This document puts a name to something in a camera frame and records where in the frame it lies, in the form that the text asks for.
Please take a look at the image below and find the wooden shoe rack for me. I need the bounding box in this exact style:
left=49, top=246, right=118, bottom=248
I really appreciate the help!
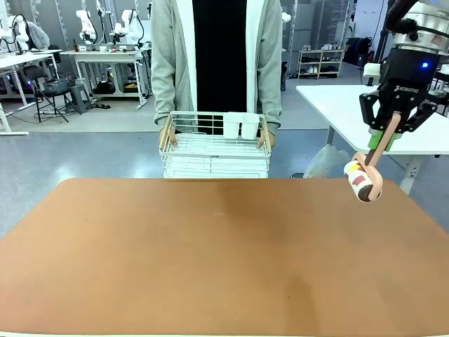
left=297, top=48, right=345, bottom=80

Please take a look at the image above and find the pink handled lint roller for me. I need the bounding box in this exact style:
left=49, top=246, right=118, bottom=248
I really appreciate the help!
left=343, top=111, right=384, bottom=204

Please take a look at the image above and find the person's right forearm grey sleeve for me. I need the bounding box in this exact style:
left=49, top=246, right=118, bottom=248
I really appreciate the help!
left=153, top=73, right=178, bottom=128

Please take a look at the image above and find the grey hanging jacket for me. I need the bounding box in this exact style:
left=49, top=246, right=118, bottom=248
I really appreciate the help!
left=20, top=20, right=51, bottom=51

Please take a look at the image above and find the white plastic cutlery holder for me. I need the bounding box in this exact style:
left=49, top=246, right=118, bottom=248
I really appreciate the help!
left=222, top=112, right=261, bottom=140

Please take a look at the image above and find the clear plastic bag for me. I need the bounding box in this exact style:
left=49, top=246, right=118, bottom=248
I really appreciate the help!
left=302, top=143, right=352, bottom=180

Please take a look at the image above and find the white side table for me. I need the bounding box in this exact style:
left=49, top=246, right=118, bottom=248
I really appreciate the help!
left=295, top=83, right=449, bottom=196

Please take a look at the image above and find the black right arm cable sleeve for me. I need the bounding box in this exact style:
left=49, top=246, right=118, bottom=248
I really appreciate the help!
left=384, top=0, right=421, bottom=37

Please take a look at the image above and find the person's right hand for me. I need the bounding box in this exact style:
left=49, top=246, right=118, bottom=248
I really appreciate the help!
left=159, top=122, right=179, bottom=148

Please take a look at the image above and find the black folding chair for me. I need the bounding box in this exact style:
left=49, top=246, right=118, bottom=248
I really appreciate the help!
left=22, top=64, right=70, bottom=124

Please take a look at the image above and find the white dish rack drip tray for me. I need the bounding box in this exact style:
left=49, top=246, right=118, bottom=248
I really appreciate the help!
left=162, top=164, right=271, bottom=180

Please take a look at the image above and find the white background workbench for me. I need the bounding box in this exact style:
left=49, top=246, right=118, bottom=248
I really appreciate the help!
left=59, top=48, right=152, bottom=110

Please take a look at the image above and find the person's left hand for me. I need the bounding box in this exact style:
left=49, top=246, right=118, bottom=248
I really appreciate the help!
left=255, top=123, right=277, bottom=150

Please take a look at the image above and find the grey plastic stool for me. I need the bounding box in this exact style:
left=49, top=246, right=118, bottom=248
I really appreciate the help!
left=65, top=84, right=93, bottom=115

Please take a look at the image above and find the person in grey cardigan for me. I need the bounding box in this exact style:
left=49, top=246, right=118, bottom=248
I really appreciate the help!
left=149, top=0, right=283, bottom=136

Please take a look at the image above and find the white background desk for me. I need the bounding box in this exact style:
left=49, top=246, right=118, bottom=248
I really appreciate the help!
left=0, top=48, right=63, bottom=137

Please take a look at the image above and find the white wire dish rack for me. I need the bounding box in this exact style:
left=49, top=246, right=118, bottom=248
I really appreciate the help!
left=158, top=110, right=273, bottom=180

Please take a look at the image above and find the black bags pile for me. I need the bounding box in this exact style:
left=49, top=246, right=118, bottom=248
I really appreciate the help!
left=345, top=36, right=375, bottom=68

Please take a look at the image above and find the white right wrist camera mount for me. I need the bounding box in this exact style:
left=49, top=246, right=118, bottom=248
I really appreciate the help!
left=362, top=62, right=385, bottom=88

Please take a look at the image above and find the person's left forearm grey sleeve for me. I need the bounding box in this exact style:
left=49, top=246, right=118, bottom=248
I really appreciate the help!
left=257, top=62, right=283, bottom=129

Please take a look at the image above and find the black stand pole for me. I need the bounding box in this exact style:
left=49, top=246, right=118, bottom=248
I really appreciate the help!
left=377, top=20, right=391, bottom=87

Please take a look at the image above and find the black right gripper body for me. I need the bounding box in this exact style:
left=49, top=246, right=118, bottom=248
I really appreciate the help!
left=376, top=47, right=441, bottom=131

